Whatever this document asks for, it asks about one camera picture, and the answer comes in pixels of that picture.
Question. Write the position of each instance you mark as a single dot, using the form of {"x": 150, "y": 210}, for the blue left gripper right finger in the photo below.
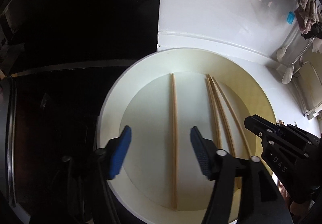
{"x": 204, "y": 151}

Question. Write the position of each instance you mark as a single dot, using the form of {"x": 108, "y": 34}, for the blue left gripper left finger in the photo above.
{"x": 117, "y": 149}

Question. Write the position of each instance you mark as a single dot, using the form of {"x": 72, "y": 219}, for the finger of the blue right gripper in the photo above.
{"x": 262, "y": 128}
{"x": 308, "y": 136}

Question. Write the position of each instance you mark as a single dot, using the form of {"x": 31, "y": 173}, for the lone wooden chopstick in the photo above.
{"x": 174, "y": 141}

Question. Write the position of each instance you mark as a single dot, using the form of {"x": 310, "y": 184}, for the person's right hand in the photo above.
{"x": 300, "y": 209}

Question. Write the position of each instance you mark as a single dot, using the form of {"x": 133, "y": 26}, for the round white shallow tray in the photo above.
{"x": 141, "y": 99}

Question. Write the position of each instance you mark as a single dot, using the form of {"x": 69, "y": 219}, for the grey brown hanging cloth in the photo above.
{"x": 308, "y": 17}

